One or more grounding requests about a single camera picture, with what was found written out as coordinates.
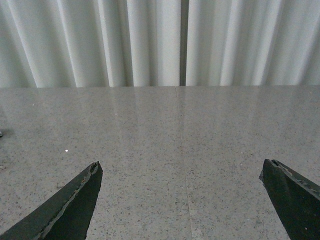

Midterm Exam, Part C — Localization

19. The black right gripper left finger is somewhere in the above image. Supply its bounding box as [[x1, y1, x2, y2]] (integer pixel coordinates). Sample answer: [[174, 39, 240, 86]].
[[0, 162, 103, 240]]

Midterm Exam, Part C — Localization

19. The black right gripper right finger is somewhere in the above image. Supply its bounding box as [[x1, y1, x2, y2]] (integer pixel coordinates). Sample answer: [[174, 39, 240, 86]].
[[259, 159, 320, 240]]

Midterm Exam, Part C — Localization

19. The white pleated curtain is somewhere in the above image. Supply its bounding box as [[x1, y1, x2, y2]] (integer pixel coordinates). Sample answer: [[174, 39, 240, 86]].
[[0, 0, 320, 88]]

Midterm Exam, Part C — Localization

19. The grey vertical metal post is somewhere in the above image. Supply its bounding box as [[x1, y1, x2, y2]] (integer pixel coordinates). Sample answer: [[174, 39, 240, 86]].
[[179, 0, 189, 86]]

